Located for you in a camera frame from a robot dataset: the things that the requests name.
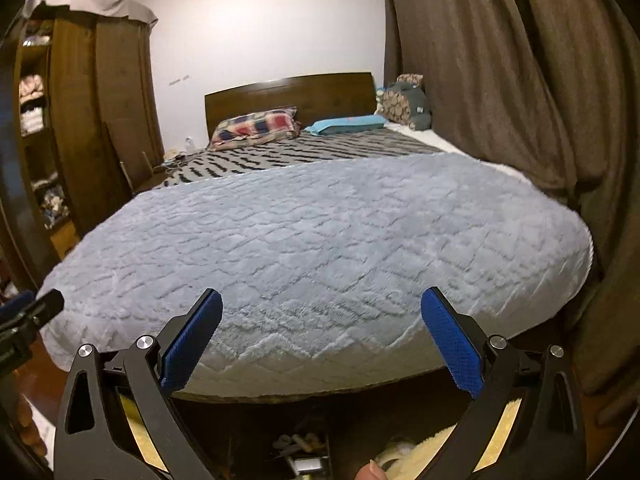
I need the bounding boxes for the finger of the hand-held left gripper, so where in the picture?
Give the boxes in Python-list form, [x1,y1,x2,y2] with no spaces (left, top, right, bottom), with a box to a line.
[0,290,66,334]
[0,327,39,377]

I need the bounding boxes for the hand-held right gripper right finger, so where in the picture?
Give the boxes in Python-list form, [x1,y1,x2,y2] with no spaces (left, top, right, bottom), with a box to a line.
[420,287,587,480]

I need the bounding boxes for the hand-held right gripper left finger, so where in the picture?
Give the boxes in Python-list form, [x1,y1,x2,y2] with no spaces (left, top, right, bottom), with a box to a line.
[54,288,224,480]

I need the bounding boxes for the black bin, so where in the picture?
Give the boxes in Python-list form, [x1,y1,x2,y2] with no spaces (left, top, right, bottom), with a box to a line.
[272,429,334,479]

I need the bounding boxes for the person's left hand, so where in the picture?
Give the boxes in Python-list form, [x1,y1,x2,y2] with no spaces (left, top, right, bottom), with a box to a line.
[16,394,49,457]

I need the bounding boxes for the person's right hand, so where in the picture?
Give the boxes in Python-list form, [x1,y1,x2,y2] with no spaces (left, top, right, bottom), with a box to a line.
[354,459,387,480]

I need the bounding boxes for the yellow fluffy cloth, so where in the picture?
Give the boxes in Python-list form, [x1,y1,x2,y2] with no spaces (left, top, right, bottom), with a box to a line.
[117,389,169,477]
[374,394,527,480]

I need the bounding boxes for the dark mixed clothes pile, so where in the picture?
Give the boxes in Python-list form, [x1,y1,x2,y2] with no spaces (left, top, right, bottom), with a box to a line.
[32,172,72,229]

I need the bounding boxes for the grey-blue fluffy blanket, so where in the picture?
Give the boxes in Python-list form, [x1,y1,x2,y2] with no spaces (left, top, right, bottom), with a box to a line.
[37,152,594,397]

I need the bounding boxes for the wooden wardrobe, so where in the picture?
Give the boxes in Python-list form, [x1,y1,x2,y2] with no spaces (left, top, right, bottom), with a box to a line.
[0,10,167,294]

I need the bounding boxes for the pale folded clothes stack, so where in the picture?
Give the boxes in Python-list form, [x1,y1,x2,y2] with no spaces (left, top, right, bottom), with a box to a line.
[18,74,47,134]

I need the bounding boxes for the striped bed sheet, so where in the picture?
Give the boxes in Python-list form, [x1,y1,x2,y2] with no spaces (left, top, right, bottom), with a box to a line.
[149,127,447,192]

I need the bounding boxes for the checkered pillow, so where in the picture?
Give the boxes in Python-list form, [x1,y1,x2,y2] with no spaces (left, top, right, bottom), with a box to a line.
[208,107,302,151]

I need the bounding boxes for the teal pillow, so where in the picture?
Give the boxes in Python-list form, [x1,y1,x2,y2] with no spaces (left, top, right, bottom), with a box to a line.
[304,114,387,136]

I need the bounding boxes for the patterned brown cushion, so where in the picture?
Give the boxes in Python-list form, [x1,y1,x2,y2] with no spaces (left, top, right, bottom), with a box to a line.
[375,73,426,119]

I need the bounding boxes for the brown curtain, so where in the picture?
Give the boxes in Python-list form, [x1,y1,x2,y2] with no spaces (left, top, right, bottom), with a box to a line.
[377,0,640,442]

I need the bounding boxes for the wooden headboard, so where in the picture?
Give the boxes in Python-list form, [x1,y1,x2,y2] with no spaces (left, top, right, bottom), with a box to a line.
[203,72,377,147]

